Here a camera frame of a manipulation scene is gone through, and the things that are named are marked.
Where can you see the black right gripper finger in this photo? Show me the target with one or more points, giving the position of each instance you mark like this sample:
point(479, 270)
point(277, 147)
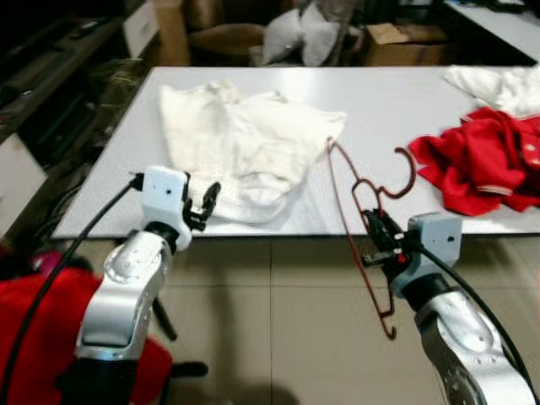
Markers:
point(378, 258)
point(375, 224)

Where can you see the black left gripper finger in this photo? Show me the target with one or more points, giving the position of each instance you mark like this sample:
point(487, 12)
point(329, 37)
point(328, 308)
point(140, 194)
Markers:
point(213, 199)
point(189, 188)

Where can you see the cream white shirt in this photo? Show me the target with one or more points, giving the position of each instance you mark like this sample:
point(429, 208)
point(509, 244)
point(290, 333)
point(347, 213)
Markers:
point(245, 143)

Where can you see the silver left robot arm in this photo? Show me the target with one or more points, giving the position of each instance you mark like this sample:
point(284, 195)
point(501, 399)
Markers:
point(122, 295)

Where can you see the red polo shirt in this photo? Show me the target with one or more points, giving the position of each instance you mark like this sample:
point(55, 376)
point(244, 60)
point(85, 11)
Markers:
point(481, 160)

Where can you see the tall brown cardboard box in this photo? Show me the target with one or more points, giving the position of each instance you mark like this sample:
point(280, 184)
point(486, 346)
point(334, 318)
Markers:
point(171, 34)

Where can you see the grey pillow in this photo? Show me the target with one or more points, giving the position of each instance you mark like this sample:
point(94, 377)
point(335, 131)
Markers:
point(283, 38)
point(321, 38)

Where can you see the open brown cardboard box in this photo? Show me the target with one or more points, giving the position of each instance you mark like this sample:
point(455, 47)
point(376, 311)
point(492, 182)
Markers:
point(405, 46)

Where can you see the crumpled white garment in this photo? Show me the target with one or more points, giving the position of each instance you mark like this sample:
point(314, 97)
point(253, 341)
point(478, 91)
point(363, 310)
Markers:
point(498, 84)

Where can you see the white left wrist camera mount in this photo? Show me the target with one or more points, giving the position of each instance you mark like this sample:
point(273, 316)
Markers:
point(162, 194)

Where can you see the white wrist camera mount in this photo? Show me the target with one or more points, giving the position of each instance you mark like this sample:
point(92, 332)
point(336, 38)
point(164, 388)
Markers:
point(162, 194)
point(434, 236)

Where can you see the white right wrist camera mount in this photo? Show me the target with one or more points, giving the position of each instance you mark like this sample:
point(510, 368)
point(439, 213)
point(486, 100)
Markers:
point(434, 236)

